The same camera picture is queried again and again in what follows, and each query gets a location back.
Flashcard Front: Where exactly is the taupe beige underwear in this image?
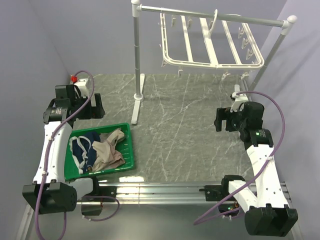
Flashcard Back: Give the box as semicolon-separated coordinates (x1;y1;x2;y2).
99;128;126;147

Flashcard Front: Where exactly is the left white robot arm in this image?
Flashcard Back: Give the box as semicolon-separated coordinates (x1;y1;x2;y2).
22;84;105;215

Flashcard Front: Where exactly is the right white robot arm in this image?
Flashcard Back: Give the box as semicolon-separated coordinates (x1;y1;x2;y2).
214;101;298;237

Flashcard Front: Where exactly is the navy white underwear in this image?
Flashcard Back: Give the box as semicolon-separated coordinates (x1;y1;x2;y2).
69;131;101;174

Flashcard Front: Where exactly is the beige pink underwear pile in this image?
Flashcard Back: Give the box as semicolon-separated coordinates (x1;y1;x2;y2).
92;141;125;172

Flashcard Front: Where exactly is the white clip drying hanger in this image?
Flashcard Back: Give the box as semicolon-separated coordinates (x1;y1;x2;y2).
157;8;265;76

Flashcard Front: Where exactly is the green plastic tray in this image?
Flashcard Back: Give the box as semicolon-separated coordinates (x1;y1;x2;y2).
64;123;135;180

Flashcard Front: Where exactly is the grey white garment rack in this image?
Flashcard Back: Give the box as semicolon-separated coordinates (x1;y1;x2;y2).
131;0;298;125

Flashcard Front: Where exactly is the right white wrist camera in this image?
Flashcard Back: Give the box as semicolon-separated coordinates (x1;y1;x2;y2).
230;92;249;113

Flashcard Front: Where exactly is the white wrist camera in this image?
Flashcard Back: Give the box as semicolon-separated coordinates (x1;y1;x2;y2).
70;75;91;98
230;92;249;113

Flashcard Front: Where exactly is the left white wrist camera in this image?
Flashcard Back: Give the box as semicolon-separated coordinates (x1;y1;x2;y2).
70;75;91;98

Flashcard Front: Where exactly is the aluminium rail base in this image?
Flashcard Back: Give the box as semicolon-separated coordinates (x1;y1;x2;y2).
14;180;301;240

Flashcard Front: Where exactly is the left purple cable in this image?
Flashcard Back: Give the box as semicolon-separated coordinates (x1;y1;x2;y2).
34;70;96;240

